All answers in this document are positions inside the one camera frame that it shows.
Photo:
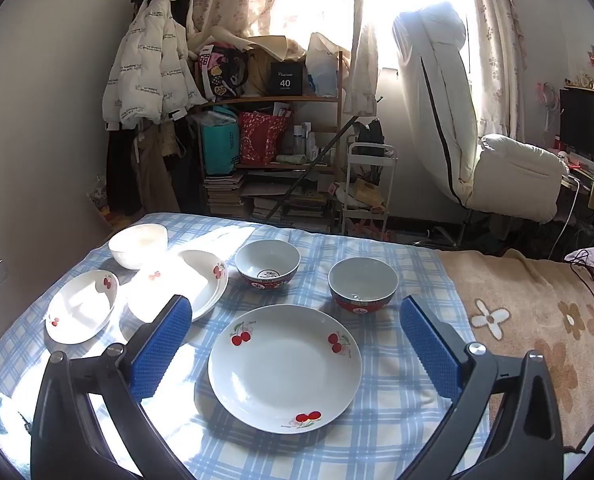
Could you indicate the floral bag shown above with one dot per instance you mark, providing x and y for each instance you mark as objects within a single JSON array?
[{"x": 99, "y": 200}]

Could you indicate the black pole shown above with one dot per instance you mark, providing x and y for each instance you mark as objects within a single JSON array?
[{"x": 307, "y": 170}]

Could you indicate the red bag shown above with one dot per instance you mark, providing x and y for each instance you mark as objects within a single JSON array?
[{"x": 259, "y": 137}]

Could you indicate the brown cardboard box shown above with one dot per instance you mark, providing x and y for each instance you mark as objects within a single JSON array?
[{"x": 262, "y": 70}]

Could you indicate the large cherry plate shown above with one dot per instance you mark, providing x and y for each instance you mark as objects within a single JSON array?
[{"x": 282, "y": 375}]

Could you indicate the wooden shelf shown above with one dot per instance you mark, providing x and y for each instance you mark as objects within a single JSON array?
[{"x": 277, "y": 100}]

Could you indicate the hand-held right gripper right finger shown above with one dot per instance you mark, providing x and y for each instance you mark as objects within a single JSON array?
[{"x": 429, "y": 355}]

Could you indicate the red patterned bowl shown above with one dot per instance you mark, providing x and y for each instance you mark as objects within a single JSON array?
[
  {"x": 267, "y": 260},
  {"x": 362, "y": 280}
]

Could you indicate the black pink patterned bag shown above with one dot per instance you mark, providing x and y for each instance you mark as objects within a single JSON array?
[{"x": 222, "y": 72}]

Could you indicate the pink fan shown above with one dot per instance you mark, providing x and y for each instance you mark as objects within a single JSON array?
[{"x": 549, "y": 97}]

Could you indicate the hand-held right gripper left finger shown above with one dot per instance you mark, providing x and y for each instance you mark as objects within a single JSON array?
[{"x": 161, "y": 352}]

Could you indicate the round cherry plate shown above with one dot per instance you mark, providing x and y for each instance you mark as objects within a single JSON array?
[{"x": 192, "y": 285}]

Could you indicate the black monitor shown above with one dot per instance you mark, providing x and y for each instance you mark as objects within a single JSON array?
[{"x": 589, "y": 120}]

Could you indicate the beige garment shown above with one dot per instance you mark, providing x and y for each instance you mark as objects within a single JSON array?
[{"x": 152, "y": 160}]

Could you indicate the small oval cherry plate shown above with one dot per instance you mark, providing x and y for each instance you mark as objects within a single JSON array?
[{"x": 77, "y": 310}]

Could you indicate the white puffer jacket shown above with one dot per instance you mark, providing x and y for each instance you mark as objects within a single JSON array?
[{"x": 147, "y": 60}]

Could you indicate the blue plaid cloth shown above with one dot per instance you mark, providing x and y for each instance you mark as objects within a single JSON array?
[{"x": 309, "y": 296}]

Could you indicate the beige flower blanket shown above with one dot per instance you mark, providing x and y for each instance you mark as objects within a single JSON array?
[{"x": 527, "y": 310}]

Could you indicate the white bowl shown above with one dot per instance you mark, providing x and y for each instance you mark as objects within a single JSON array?
[{"x": 137, "y": 247}]

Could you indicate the black box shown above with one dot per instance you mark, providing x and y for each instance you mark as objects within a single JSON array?
[{"x": 287, "y": 80}]

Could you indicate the white gaming chair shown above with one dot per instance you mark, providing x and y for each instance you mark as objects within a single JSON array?
[{"x": 437, "y": 110}]

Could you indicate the white plastic bag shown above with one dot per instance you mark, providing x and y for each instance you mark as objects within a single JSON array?
[{"x": 322, "y": 65}]

